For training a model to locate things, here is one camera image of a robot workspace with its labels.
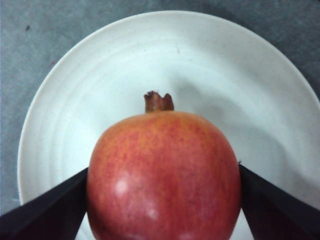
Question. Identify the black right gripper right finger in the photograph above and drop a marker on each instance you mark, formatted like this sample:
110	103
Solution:
273	214

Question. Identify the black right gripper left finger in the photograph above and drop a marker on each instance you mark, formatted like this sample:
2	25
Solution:
55	214

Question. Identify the red pomegranate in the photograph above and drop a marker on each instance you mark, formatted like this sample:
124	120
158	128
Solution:
163	175

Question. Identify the white plate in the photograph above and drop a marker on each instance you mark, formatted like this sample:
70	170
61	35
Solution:
208	65

